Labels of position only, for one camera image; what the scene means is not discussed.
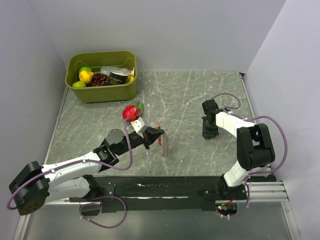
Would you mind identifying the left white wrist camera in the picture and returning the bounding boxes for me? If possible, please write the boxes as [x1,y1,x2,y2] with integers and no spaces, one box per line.
[130,117,149,134]

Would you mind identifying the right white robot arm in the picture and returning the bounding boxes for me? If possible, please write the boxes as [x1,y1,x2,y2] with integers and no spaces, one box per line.
[202,99,276,200]

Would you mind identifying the green toy lime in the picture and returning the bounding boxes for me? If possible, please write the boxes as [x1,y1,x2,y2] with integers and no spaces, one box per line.
[72,80,87,88]

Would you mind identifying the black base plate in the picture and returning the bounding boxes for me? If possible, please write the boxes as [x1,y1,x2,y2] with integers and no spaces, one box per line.
[69,176,247,213]

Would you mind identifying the black tin can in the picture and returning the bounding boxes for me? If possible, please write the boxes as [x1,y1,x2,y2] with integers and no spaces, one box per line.
[109,70,129,85]

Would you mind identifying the clear plastic bottle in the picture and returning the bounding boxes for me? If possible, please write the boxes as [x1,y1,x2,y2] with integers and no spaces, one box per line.
[100,66,127,75]

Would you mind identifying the aluminium frame rail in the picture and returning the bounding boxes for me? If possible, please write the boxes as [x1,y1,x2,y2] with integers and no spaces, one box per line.
[31,179,288,207]

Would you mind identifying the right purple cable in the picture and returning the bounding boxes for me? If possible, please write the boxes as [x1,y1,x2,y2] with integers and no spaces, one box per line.
[211,93,289,221]

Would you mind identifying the purple toy grapes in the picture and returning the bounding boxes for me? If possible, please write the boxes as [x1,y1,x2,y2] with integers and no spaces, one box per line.
[87,72,110,87]

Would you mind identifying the green toy apple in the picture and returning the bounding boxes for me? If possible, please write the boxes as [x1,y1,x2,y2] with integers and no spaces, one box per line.
[78,66,92,74]

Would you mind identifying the olive green plastic bin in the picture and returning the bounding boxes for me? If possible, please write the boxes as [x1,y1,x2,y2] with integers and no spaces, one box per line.
[65,50,138,104]

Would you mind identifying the yellow toy pear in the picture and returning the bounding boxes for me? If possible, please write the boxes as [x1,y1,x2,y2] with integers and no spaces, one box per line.
[78,70,94,84]

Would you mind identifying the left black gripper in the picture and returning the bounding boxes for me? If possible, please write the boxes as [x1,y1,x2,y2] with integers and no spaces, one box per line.
[116,126,164,156]

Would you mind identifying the purple cable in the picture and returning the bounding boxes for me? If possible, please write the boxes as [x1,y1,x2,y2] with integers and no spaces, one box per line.
[6,117,133,228]
[211,93,289,221]

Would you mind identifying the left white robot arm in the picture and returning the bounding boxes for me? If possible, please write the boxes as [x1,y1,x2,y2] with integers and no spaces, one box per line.
[7,126,165,216]

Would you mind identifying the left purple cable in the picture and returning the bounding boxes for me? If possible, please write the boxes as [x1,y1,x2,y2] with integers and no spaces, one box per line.
[6,117,133,228]

